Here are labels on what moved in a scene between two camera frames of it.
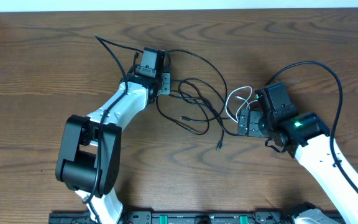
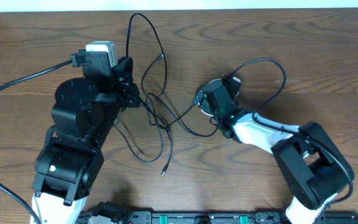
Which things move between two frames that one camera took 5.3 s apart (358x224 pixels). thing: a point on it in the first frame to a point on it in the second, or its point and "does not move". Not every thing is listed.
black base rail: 181,218 does not move
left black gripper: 167,89 to 129,89
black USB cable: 206,119 to 155,97
